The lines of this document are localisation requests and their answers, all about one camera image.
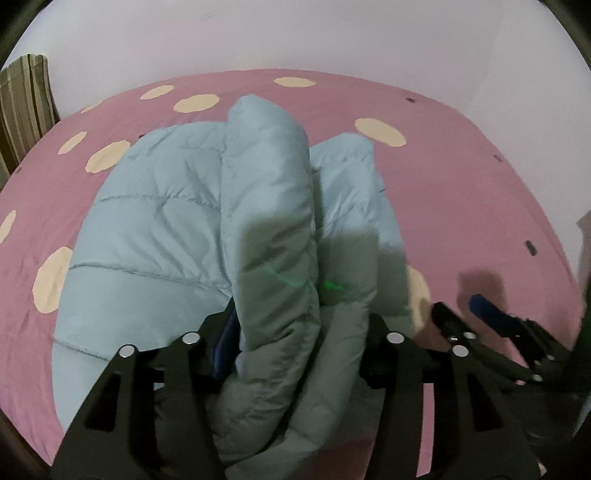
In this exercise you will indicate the striped green brown pillow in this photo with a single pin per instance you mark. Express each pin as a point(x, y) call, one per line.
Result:
point(28, 110)

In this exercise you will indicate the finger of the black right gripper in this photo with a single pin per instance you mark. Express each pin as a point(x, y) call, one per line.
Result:
point(465, 343)
point(508, 326)

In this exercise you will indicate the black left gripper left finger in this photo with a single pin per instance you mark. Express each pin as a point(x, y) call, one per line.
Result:
point(200, 360)

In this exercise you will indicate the pink bedsheet with cream dots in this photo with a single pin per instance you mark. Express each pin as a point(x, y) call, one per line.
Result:
point(468, 222)

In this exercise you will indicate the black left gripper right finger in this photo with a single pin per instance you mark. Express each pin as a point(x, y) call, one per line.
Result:
point(391, 358)

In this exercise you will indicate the light blue puffer jacket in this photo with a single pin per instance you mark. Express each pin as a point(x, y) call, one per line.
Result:
point(301, 238)

